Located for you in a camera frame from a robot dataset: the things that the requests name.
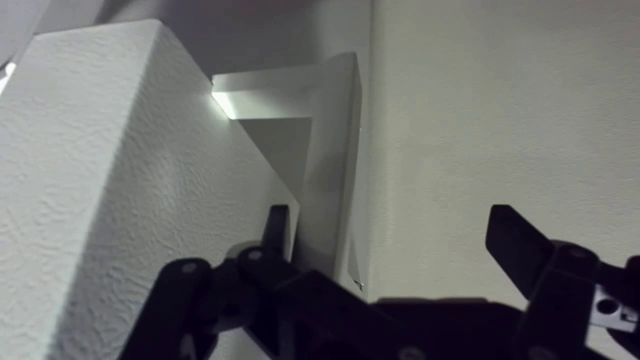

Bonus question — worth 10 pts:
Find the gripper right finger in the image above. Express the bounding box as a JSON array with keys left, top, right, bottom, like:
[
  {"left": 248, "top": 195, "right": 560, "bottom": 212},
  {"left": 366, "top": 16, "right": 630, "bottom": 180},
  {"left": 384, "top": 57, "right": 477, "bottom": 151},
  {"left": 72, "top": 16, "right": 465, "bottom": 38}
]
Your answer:
[{"left": 485, "top": 203, "right": 640, "bottom": 360}]

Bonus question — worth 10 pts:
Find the white door frame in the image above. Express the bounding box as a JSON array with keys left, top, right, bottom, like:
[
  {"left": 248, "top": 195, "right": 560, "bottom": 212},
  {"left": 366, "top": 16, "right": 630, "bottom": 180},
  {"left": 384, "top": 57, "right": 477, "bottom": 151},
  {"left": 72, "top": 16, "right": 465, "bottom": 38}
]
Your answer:
[{"left": 211, "top": 51, "right": 365, "bottom": 292}]

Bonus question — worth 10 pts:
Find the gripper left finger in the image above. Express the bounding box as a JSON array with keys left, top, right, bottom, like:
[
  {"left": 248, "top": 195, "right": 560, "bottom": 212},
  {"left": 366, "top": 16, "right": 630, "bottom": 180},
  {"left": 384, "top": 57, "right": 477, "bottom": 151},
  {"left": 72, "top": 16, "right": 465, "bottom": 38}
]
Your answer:
[{"left": 117, "top": 204, "right": 401, "bottom": 360}]

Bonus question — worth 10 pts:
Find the white textured fridge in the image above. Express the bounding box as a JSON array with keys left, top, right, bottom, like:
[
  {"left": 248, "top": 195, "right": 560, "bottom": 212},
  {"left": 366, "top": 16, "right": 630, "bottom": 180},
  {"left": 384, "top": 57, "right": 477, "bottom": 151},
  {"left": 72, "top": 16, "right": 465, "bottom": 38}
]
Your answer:
[{"left": 0, "top": 19, "right": 301, "bottom": 360}]

